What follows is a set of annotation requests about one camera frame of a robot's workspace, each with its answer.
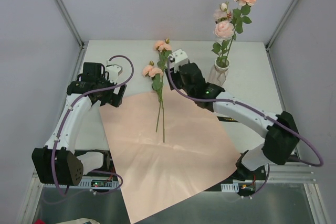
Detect black ribbon gold lettering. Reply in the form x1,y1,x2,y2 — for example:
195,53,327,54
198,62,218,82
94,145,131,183
217,116,237,122

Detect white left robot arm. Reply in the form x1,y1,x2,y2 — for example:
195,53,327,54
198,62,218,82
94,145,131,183
32,62,127,186

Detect white ribbed vase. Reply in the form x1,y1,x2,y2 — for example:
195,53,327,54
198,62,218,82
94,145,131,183
207,60,230,87

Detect left aluminium frame post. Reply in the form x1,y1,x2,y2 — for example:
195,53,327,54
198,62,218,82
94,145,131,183
39,0,87,49

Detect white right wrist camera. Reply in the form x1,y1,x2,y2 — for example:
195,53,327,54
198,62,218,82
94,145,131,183
168,49,189,72

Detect red object bottom edge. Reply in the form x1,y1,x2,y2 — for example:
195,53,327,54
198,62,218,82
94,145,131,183
34,219,46,224

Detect left white cable duct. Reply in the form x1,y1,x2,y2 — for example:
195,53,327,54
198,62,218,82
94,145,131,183
77,178,119,190

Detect beige cloth bottom edge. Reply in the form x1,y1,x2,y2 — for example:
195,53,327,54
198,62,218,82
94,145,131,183
57,218,99,224

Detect right white cable duct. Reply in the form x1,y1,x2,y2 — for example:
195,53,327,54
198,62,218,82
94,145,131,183
220,183,239,193

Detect pink wrapping paper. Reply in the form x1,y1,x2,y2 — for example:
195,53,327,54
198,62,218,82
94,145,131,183
99,88,240,223

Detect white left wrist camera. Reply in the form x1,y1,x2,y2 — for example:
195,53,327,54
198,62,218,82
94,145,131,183
106,64,123,82

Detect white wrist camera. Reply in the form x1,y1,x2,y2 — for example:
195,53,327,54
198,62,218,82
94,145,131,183
168,49,189,72
106,64,123,82

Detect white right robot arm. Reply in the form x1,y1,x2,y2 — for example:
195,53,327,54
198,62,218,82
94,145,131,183
165,59,299,180

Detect right aluminium frame post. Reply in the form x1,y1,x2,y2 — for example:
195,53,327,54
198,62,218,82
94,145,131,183
265,0,318,49

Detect aluminium frame post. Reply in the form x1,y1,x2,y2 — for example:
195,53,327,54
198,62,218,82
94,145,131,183
39,0,87,49
265,0,318,49

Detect pink flower stem pale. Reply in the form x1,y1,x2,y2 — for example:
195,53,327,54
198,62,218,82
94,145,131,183
212,1,235,68

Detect white cable duct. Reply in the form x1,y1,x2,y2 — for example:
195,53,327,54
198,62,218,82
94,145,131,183
220,183,239,193
77,178,119,190

